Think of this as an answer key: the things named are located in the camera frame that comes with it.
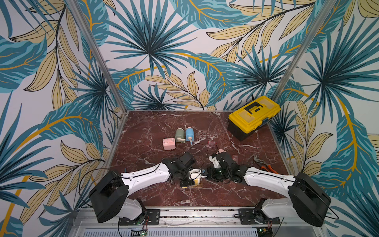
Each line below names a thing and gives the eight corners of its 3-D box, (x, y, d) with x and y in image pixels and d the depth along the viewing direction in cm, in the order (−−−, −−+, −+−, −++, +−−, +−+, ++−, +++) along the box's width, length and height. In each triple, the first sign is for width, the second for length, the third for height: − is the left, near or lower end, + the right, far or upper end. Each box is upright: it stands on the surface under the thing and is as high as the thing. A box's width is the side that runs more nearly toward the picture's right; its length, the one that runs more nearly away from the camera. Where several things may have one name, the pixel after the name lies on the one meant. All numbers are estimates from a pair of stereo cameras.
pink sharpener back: (164, 149, 99) (162, 143, 93) (164, 143, 102) (163, 137, 96) (175, 149, 99) (174, 143, 93) (176, 143, 102) (175, 137, 96)
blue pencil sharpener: (185, 144, 102) (185, 138, 97) (186, 133, 109) (185, 127, 103) (193, 144, 103) (193, 138, 97) (193, 133, 109) (193, 127, 103)
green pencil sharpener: (175, 145, 101) (175, 139, 96) (176, 133, 107) (176, 128, 102) (185, 145, 101) (184, 139, 96) (185, 133, 108) (185, 128, 102)
